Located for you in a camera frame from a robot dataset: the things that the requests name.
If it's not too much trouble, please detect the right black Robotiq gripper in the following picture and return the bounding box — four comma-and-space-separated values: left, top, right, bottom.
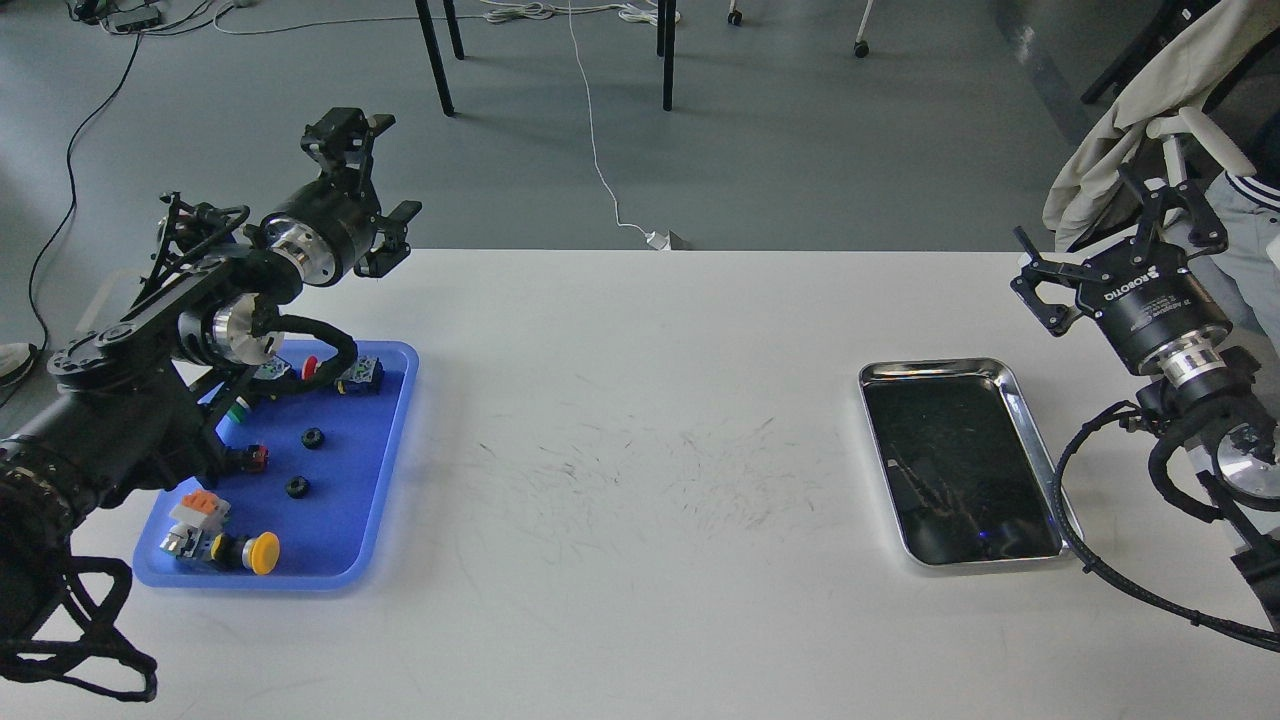
1010, 163, 1235, 378

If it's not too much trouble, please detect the red push button switch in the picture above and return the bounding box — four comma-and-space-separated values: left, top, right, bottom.
300, 355, 384, 395

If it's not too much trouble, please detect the silver metal tray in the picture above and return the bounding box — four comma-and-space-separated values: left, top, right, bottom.
858, 357, 1069, 574

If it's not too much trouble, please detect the small black gear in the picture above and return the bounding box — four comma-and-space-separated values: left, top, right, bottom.
284, 475, 311, 500
300, 427, 326, 450

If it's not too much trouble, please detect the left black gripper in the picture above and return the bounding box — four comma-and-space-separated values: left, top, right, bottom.
261, 108, 422, 287

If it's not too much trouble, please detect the white cable on floor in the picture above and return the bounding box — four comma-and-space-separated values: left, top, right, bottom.
214, 0, 685, 241

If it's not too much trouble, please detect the black table leg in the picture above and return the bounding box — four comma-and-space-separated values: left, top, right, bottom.
655, 0, 678, 111
413, 0, 466, 118

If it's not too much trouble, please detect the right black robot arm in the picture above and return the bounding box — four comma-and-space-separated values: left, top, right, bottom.
1010, 164, 1277, 652

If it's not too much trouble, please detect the beige jacket on chair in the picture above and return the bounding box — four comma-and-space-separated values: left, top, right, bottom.
1042, 1, 1279, 252

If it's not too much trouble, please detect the black table leg right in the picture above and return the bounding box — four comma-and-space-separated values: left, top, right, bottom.
655, 0, 678, 111

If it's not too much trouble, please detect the yellow push button switch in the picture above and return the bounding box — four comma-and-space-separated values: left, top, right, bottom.
159, 528, 282, 577

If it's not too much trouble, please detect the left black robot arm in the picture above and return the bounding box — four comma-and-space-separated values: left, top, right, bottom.
1, 108, 421, 702

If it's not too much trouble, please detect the white power adapter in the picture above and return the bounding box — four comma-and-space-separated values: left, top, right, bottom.
646, 231, 690, 251

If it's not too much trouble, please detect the black cable on floor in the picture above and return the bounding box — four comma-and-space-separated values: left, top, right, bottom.
0, 0, 216, 411

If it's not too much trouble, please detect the black table leg left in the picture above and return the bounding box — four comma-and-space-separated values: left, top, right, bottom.
413, 0, 466, 118

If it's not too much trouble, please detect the green push button switch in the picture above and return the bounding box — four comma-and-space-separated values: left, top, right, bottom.
227, 356, 296, 423

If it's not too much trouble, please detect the blue plastic tray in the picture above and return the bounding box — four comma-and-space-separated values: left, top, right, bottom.
132, 340, 419, 592

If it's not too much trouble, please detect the orange grey contact block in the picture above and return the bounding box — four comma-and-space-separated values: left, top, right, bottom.
169, 489, 230, 534

